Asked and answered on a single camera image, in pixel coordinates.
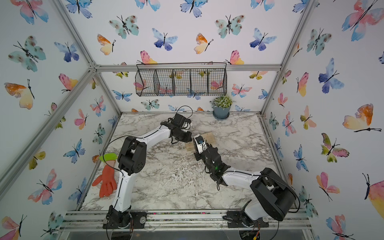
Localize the wooden board with holes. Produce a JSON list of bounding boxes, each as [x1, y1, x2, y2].
[[185, 132, 217, 153]]

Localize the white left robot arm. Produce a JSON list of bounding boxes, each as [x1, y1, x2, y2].
[[103, 113, 192, 230]]

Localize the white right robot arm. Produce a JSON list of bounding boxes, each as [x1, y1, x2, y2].
[[194, 144, 298, 227]]

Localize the blue pot green plant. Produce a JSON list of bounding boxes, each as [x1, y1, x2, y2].
[[212, 95, 233, 121]]

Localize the red silicone glove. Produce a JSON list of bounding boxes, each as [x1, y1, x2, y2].
[[92, 165, 118, 198]]

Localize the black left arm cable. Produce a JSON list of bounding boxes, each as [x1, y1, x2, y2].
[[101, 104, 194, 211]]

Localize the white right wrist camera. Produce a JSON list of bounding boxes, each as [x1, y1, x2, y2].
[[194, 135, 208, 154]]

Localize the black wire wall basket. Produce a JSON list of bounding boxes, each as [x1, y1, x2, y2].
[[134, 62, 228, 100]]

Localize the green spatula yellow handle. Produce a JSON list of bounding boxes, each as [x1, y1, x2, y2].
[[99, 153, 118, 163]]

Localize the aluminium front rail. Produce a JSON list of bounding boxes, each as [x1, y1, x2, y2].
[[60, 209, 312, 232]]

